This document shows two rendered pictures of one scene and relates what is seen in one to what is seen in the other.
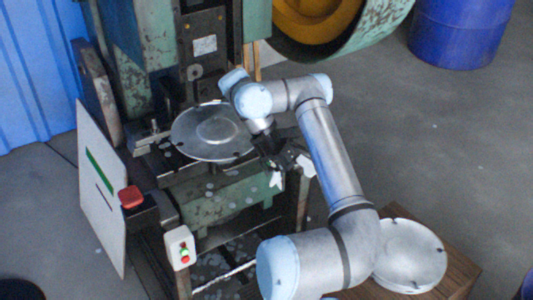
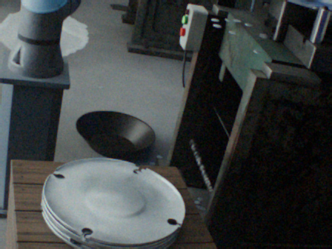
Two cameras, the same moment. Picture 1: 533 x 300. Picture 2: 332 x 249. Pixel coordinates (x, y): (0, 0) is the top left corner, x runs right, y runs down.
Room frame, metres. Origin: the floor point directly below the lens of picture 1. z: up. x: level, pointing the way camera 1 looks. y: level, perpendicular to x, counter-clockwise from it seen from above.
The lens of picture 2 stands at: (1.37, -1.34, 1.02)
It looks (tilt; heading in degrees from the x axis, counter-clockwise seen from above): 28 degrees down; 111
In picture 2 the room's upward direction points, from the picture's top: 11 degrees clockwise
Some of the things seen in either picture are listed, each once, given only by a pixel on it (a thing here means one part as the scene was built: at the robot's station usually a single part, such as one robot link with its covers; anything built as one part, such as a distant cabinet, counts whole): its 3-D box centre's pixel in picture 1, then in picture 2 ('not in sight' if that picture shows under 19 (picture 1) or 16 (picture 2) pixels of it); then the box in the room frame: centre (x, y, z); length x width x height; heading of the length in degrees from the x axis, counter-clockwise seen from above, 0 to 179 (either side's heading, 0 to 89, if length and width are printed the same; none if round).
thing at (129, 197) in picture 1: (132, 203); not in sight; (0.96, 0.37, 0.72); 0.07 x 0.06 x 0.08; 32
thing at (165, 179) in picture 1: (201, 133); (324, 38); (1.33, 0.22, 0.68); 0.45 x 0.30 x 0.06; 122
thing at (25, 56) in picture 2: not in sight; (37, 50); (0.64, -0.18, 0.50); 0.15 x 0.15 x 0.10
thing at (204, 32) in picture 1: (198, 47); not in sight; (1.29, 0.19, 1.04); 0.17 x 0.15 x 0.30; 32
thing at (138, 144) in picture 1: (152, 132); not in sight; (1.24, 0.36, 0.76); 0.17 x 0.06 x 0.10; 122
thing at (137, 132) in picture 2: not in sight; (114, 137); (0.70, 0.33, 0.04); 0.30 x 0.30 x 0.07
